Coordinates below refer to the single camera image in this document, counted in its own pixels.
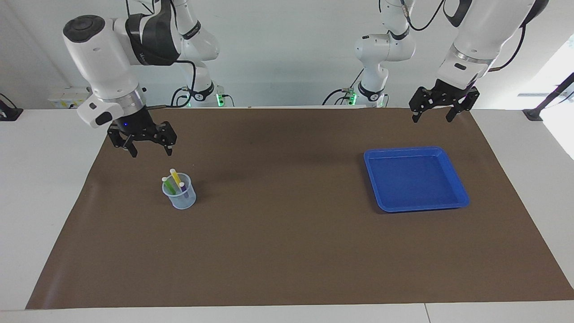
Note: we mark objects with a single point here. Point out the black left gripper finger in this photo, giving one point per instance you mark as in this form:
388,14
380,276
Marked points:
422,98
468,101

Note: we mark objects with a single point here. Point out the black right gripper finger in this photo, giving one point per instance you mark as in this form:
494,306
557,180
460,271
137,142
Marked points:
168,132
121,137

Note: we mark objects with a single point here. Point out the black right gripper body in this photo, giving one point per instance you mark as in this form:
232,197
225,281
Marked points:
136,125

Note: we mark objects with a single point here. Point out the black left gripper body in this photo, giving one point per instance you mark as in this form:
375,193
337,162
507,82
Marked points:
450,94

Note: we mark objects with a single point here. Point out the yellow marker pen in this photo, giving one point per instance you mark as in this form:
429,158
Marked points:
176,178

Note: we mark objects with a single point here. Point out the green marker pen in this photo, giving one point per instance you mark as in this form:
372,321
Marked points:
168,185

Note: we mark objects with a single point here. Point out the purple marker pen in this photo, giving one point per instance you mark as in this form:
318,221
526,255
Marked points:
183,189

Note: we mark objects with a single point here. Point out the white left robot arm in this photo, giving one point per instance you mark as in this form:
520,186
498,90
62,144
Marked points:
484,27

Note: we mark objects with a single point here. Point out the translucent plastic cup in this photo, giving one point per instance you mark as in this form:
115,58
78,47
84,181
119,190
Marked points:
181,202

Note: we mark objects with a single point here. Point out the black clamp stand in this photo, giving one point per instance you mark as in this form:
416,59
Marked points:
549,96

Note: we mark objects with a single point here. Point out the blue plastic tray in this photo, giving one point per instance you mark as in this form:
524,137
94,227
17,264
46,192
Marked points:
417,179

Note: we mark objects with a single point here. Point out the brown table mat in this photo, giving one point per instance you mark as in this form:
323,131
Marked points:
287,246

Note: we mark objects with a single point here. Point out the white wall socket box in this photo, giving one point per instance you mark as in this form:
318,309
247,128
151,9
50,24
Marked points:
67,98

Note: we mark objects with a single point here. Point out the small black desk mount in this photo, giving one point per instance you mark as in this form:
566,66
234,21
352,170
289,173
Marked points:
9,112

